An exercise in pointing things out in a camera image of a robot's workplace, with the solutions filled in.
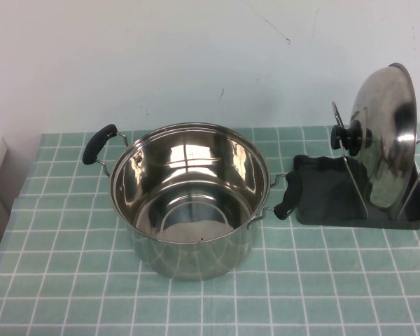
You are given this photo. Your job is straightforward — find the steel pot lid black knob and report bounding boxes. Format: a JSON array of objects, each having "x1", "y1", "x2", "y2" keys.
[{"x1": 330, "y1": 62, "x2": 418, "y2": 211}]

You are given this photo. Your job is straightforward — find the green checkered tablecloth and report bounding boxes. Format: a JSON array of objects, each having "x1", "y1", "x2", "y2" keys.
[{"x1": 0, "y1": 122, "x2": 420, "y2": 336}]

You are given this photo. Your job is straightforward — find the black tray wire lid rack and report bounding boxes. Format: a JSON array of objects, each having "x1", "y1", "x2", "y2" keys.
[{"x1": 292, "y1": 100, "x2": 420, "y2": 231}]

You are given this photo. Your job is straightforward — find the stainless steel pot black handles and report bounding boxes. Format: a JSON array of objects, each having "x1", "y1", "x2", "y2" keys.
[{"x1": 82, "y1": 122, "x2": 298, "y2": 282}]

